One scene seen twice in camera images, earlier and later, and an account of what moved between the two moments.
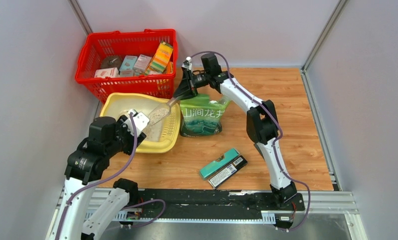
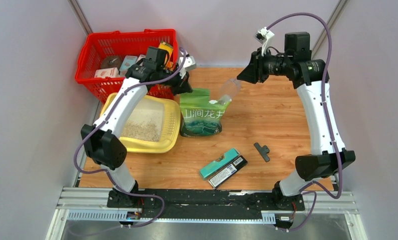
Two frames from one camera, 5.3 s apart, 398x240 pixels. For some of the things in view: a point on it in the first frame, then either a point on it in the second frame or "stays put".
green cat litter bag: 200,117 stays put
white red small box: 111,72 stays put
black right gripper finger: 185,88 to 257,70
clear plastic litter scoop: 161,111 to 224,91
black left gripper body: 124,136 to 175,82
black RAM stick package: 227,172 stays put
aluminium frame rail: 333,19 stays put
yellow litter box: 160,136 stays put
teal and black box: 228,156 stays put
